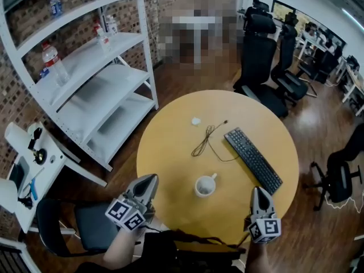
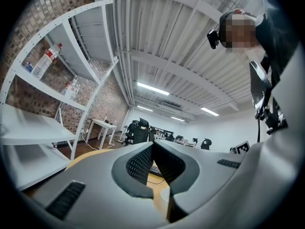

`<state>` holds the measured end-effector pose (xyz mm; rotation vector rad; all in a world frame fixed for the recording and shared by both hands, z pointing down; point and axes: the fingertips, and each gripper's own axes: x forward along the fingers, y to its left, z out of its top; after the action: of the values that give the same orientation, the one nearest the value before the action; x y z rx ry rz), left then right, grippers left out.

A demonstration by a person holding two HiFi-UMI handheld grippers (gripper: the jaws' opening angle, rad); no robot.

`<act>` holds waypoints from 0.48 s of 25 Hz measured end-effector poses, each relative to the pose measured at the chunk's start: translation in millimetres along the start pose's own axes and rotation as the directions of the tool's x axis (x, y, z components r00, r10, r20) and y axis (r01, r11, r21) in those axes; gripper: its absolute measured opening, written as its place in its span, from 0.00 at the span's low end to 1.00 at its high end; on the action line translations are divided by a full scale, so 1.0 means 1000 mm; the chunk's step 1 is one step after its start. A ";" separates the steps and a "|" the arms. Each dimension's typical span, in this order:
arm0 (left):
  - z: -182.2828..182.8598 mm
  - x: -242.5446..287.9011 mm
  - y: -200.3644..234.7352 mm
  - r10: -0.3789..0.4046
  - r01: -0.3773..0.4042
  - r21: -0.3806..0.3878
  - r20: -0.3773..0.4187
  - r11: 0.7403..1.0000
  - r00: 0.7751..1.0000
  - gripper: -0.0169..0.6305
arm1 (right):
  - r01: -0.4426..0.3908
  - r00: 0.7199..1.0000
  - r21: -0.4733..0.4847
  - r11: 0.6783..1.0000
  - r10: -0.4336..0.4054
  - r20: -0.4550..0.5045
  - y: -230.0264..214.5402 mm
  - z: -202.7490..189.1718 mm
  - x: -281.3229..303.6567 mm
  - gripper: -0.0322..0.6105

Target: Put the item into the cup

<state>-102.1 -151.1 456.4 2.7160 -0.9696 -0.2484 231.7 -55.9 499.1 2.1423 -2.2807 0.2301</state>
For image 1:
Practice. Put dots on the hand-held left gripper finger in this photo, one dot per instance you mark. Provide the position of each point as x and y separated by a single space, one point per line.
139 183
153 189

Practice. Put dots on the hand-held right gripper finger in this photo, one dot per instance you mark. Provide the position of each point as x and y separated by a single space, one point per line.
255 199
269 203

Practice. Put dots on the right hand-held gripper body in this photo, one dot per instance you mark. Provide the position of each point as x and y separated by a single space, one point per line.
266 227

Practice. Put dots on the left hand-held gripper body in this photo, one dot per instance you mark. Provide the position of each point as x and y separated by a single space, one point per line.
129 212

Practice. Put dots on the white cup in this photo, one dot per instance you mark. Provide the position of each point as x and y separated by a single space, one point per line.
204 186

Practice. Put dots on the small white item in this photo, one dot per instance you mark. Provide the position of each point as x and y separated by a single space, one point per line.
195 121

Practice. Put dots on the person's left forearm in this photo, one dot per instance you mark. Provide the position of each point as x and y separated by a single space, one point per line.
122 246

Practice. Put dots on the person's right forearm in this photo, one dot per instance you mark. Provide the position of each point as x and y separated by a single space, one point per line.
257 259

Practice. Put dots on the black keyboard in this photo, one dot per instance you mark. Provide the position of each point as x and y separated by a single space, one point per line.
253 161

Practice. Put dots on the black seat chair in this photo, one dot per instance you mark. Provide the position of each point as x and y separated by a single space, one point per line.
91 226

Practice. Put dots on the person's black clothing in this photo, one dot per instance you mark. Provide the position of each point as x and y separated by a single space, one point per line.
170 254

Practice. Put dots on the black swivel office chair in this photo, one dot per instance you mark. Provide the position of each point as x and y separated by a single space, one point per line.
341 172

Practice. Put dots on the blue pen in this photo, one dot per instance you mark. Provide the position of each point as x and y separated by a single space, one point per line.
34 188

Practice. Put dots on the white side table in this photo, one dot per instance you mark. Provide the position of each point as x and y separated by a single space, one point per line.
42 163

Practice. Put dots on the black clamp stand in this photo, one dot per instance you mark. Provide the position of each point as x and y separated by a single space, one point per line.
36 146

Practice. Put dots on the black box device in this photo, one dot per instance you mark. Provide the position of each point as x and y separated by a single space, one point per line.
17 175

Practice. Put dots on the white metal shelf unit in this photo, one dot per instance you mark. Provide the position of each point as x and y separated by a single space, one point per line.
94 67

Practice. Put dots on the black mesh office chair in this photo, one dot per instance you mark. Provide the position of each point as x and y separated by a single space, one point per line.
290 75
260 67
256 10

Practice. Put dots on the white paper roll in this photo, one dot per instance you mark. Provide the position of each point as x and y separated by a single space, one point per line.
14 136

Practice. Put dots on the red label water bottle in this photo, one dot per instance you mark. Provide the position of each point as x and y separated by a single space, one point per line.
54 64

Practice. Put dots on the clear bottle red cap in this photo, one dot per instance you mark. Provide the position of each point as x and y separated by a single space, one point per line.
103 41

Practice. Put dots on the white office desk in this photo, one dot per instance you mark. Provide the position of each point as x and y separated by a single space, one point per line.
352 81

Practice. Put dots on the white label bottle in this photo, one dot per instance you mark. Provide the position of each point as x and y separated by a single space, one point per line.
111 25

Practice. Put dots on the computer monitor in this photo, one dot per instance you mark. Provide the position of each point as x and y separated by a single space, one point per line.
283 10

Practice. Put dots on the blue label water bottle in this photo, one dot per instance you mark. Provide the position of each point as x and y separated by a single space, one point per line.
55 4

